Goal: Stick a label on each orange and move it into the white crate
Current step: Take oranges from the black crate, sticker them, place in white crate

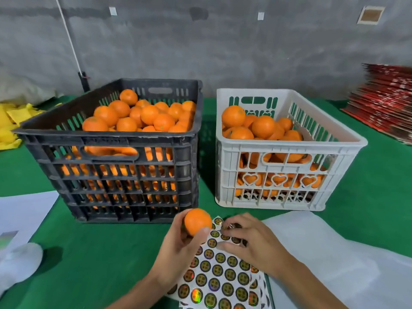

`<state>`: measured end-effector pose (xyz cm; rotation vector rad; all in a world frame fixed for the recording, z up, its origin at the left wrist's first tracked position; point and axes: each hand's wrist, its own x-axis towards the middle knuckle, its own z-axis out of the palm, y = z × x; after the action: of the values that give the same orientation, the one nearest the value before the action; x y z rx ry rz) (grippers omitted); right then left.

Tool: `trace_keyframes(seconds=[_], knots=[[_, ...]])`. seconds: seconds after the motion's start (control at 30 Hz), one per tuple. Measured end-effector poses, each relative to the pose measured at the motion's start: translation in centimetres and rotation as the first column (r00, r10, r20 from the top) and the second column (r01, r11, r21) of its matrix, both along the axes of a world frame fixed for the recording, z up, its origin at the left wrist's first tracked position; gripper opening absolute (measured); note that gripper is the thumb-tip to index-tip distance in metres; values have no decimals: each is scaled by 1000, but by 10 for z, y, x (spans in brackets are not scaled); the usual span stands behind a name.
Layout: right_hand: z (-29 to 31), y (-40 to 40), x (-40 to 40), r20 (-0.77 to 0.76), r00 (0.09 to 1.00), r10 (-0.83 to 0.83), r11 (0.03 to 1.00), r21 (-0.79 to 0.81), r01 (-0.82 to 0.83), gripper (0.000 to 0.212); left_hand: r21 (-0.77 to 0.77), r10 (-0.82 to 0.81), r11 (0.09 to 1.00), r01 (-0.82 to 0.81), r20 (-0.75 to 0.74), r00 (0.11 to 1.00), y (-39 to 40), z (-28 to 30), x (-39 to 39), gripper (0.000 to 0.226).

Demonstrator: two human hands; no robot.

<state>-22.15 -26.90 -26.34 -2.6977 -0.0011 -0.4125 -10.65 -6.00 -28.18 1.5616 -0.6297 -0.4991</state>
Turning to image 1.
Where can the white printed paper sheet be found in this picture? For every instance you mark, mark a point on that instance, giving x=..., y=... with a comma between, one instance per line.
x=26, y=212

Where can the white handheld controller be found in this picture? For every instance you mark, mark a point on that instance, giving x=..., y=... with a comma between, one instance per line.
x=19, y=264

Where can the stack of red cardboard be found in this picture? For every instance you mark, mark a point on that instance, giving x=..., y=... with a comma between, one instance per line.
x=383, y=99

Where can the person's left hand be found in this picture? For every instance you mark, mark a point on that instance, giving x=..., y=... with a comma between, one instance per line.
x=174, y=254

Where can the white backing sheet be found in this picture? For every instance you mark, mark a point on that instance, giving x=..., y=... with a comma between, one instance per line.
x=341, y=254

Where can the heap of labelled oranges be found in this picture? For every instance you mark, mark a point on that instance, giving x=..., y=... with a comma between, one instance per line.
x=234, y=116

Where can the single orange fruit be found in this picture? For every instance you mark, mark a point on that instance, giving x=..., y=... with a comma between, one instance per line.
x=197, y=222

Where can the beige woven sack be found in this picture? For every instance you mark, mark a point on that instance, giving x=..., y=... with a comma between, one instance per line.
x=26, y=86

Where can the white plastic crate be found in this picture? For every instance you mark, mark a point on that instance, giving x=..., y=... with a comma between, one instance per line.
x=254, y=92

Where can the beige wall plate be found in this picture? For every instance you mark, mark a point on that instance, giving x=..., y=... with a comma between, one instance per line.
x=371, y=14

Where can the pile of oranges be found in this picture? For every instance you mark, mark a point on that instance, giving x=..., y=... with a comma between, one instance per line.
x=106, y=116

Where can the holographic sticker sheet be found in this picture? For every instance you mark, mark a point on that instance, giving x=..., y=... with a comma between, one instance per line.
x=219, y=283

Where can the person's right hand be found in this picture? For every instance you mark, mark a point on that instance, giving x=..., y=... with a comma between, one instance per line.
x=257, y=244

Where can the white pole with black base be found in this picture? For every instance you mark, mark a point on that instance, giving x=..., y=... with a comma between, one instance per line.
x=69, y=38

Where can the pile of yellow bags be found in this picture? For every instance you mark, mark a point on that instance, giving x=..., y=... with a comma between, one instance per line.
x=16, y=122

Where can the black plastic crate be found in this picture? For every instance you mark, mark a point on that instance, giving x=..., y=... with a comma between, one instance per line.
x=183, y=135

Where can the small white wall square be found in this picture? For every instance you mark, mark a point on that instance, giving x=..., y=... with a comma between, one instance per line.
x=261, y=16
x=112, y=11

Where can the green felt table cover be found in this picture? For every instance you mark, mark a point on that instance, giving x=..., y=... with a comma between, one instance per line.
x=96, y=260

